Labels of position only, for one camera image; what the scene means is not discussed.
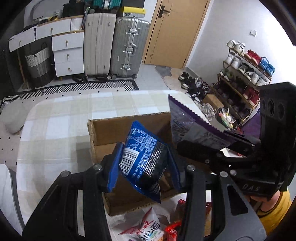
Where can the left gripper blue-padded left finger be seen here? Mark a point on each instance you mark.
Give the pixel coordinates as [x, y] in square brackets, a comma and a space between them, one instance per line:
[73, 207]

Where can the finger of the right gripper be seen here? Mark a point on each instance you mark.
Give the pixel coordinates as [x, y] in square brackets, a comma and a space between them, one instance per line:
[207, 158]
[241, 143]

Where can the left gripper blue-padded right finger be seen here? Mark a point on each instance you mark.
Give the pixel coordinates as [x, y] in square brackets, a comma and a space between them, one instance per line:
[232, 217]

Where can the purple white snack bag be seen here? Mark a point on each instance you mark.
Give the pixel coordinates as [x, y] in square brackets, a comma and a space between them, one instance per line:
[186, 125]

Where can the blue snack bag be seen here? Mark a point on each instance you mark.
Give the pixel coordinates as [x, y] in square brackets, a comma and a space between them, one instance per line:
[144, 159]

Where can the red snack pack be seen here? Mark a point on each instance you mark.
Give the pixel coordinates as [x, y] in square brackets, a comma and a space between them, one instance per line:
[172, 231]

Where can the white noodle snack bag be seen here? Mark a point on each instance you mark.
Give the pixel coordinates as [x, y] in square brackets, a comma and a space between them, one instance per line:
[148, 229]

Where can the yellow sleeve forearm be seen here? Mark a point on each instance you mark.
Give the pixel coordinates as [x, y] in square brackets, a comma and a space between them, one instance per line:
[271, 219]

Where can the person right hand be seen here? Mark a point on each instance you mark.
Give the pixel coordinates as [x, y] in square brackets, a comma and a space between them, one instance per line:
[266, 204]

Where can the shoe rack with shoes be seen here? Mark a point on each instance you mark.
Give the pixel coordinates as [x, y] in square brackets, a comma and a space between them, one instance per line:
[243, 72]

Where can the white side table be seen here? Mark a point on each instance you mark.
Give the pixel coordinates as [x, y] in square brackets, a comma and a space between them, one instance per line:
[10, 207]

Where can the checkered tablecloth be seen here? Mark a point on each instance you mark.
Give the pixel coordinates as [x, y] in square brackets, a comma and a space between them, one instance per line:
[55, 136]

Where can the grey round stool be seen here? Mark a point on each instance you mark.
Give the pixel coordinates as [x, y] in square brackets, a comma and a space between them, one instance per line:
[14, 116]

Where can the patterned floor rug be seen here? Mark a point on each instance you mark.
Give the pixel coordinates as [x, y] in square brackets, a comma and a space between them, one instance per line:
[126, 84]

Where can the wooden door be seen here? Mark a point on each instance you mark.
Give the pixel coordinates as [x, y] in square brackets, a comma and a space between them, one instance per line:
[173, 31]

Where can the silver suitcase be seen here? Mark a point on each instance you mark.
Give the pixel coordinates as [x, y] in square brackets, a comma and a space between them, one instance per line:
[130, 36]

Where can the woven laundry basket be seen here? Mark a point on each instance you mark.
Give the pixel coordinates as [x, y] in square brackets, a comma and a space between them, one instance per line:
[39, 66]

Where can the white suitcase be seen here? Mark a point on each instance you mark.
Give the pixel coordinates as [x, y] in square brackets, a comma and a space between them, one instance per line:
[98, 38]

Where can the stacked shoe boxes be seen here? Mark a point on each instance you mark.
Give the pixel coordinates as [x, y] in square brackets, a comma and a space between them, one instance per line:
[132, 8]

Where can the white drawer desk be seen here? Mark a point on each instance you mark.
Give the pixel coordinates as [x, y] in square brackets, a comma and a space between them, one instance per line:
[67, 38]

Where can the teal suitcase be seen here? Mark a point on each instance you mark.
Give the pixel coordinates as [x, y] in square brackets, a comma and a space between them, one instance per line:
[105, 4]

